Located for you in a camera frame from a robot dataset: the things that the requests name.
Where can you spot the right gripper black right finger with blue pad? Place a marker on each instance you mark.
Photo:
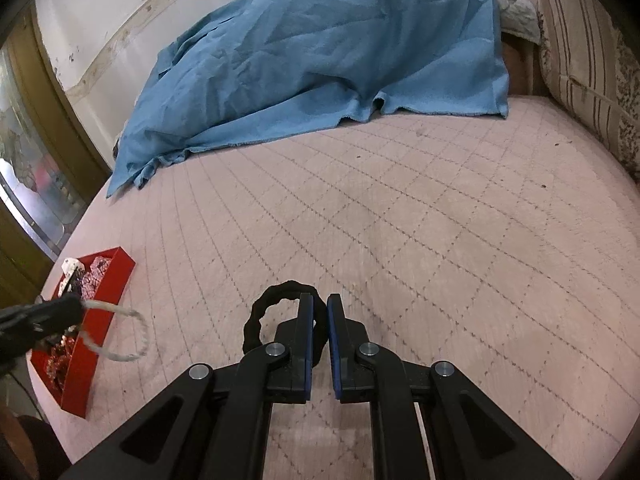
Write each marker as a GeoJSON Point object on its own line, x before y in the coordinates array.
{"type": "Point", "coordinates": [428, 422]}

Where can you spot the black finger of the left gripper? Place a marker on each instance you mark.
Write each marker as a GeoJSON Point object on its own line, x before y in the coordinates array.
{"type": "Point", "coordinates": [38, 321]}

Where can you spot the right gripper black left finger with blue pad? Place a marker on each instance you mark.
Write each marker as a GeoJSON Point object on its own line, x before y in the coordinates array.
{"type": "Point", "coordinates": [211, 423]}

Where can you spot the red polka dot scrunchie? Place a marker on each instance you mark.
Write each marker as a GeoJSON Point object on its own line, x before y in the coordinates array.
{"type": "Point", "coordinates": [58, 361]}

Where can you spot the red tray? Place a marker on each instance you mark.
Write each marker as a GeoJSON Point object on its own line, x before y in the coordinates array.
{"type": "Point", "coordinates": [72, 395]}

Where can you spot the black white striped scrunchie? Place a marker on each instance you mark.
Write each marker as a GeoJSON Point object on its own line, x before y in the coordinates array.
{"type": "Point", "coordinates": [93, 276]}

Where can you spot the wooden framed mirror door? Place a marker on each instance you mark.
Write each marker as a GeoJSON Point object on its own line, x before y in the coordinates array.
{"type": "Point", "coordinates": [50, 170]}

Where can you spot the pink quilted bedspread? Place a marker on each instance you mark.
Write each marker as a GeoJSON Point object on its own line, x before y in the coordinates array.
{"type": "Point", "coordinates": [509, 247]}

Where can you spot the striped beige pillow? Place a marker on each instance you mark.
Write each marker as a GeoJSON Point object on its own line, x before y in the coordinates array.
{"type": "Point", "coordinates": [592, 73]}

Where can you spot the blue cloth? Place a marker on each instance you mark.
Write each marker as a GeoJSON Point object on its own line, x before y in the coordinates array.
{"type": "Point", "coordinates": [260, 70]}

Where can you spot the grey white pillow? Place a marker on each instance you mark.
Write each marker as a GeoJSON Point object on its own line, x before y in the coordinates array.
{"type": "Point", "coordinates": [519, 18]}

